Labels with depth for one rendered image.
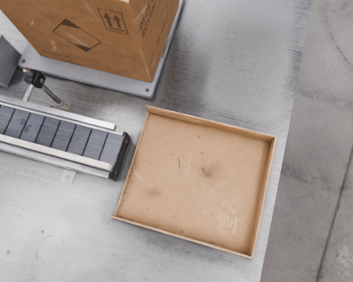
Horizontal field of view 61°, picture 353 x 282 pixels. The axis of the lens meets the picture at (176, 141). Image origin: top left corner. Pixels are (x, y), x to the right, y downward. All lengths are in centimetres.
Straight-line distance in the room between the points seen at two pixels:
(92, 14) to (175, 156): 34
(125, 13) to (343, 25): 166
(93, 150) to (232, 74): 38
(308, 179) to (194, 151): 101
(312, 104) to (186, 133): 114
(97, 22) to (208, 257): 51
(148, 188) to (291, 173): 104
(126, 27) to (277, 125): 40
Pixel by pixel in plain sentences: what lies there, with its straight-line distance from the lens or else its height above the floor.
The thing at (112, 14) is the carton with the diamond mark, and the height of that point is 108.
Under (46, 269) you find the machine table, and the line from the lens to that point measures 74.
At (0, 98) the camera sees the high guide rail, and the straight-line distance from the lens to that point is 71.
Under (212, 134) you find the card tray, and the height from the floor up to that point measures 83.
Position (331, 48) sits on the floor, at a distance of 196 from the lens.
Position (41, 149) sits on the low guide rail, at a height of 91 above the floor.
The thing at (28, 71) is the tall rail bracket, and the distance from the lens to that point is 67.
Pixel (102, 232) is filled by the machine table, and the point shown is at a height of 83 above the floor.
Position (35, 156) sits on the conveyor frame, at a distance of 73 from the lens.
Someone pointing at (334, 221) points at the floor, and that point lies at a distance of 164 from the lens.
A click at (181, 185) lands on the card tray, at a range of 67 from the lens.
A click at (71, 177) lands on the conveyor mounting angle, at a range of 73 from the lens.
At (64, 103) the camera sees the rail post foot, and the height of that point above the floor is 83.
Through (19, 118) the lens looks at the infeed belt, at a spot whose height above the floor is 88.
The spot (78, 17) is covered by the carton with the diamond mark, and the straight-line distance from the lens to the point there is 62.
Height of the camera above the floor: 150
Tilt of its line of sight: 73 degrees down
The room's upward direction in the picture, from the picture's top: 11 degrees counter-clockwise
